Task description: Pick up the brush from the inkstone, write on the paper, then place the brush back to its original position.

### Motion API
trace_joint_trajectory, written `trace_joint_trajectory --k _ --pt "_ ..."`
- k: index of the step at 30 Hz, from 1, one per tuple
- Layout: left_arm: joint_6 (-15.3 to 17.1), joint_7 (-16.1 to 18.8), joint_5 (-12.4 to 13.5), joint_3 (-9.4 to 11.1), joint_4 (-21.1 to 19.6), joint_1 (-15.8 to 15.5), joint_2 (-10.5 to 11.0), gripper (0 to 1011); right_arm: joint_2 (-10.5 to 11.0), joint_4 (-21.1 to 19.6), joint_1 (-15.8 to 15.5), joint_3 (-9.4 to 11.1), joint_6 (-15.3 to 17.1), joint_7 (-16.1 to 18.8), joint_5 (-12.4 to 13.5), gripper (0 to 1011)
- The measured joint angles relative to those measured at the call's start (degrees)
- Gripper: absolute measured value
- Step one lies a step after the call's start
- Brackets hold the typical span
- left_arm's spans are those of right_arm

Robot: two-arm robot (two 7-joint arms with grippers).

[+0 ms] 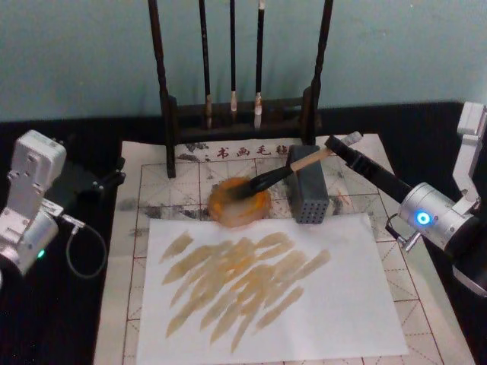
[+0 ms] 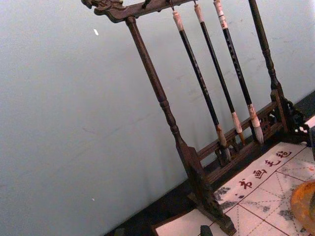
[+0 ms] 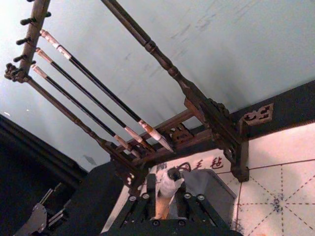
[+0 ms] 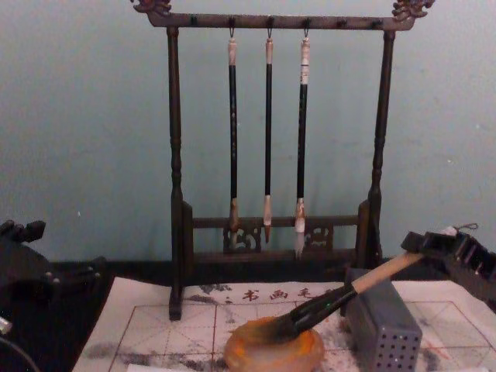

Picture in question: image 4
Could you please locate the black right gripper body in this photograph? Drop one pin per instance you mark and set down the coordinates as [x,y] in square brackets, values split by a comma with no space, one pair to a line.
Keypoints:
[474,267]

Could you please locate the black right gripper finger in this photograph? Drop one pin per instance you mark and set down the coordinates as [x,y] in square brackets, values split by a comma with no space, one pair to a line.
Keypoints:
[439,244]
[414,243]

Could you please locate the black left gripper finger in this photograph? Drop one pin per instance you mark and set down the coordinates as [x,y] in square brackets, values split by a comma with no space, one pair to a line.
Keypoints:
[27,229]
[77,273]

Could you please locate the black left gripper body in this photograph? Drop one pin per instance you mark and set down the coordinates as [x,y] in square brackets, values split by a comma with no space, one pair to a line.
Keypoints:
[23,271]

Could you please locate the black table cloth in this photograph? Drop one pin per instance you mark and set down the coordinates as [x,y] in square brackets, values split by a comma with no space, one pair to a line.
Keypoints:
[128,269]

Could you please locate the grey box with holes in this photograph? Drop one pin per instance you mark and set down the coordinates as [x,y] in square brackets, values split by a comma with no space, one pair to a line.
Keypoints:
[381,321]

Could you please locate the white gridded felt mat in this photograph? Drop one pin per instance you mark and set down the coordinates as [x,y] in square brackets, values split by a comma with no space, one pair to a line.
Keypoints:
[162,329]

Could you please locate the hanging brush with white tip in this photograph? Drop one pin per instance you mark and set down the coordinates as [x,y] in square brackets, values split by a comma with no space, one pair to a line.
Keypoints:
[302,147]

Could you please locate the dark wooden brush rack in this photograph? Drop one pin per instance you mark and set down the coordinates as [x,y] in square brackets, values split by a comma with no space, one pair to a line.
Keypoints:
[175,155]

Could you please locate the thin hanging brush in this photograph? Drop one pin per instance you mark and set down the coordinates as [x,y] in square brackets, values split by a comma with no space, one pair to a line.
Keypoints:
[268,135]

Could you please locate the amber round ink dish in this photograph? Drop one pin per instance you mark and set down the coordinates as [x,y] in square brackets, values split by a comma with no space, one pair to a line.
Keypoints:
[248,354]

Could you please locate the hanging brush with brown tip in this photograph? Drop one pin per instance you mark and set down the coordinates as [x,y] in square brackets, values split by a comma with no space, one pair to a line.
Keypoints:
[233,135]

